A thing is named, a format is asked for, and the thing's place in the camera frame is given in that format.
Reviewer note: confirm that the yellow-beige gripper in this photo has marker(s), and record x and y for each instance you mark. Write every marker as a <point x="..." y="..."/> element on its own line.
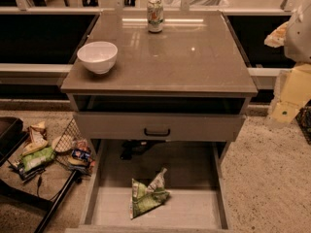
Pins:
<point x="298" y="38"/>

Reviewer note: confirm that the green jalapeno chip bag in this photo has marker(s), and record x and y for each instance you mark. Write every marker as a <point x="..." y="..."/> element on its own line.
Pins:
<point x="145" y="198"/>

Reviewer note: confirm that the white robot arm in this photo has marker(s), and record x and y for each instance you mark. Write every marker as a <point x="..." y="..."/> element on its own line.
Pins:
<point x="294" y="35"/>

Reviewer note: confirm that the grey drawer cabinet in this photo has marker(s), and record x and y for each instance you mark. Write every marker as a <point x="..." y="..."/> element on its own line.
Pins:
<point x="192" y="67"/>

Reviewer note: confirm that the open grey middle drawer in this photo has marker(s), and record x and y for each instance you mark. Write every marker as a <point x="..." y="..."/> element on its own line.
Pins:
<point x="174" y="187"/>

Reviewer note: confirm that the closed grey upper drawer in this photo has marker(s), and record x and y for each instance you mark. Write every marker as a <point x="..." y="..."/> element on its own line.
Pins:
<point x="214" y="128"/>

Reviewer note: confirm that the brown and white snack bag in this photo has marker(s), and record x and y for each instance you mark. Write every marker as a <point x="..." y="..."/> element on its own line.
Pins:
<point x="37" y="139"/>

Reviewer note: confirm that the green snack bag on floor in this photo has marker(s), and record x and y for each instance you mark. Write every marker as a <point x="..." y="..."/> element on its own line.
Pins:
<point x="37" y="158"/>

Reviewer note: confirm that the white ceramic bowl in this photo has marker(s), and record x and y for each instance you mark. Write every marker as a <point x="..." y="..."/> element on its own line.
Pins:
<point x="98" y="57"/>

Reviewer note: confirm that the black object under cabinet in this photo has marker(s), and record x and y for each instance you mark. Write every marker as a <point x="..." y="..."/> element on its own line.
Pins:
<point x="136" y="147"/>

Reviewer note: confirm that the blue snack pack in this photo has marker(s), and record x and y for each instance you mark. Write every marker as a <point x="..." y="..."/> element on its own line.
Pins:
<point x="81" y="155"/>

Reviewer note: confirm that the black metal stand leg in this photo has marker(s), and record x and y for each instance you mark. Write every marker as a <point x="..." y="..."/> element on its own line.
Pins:
<point x="57" y="201"/>

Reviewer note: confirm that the black tray on left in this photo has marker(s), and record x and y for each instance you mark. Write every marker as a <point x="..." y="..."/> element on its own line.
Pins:
<point x="12" y="136"/>

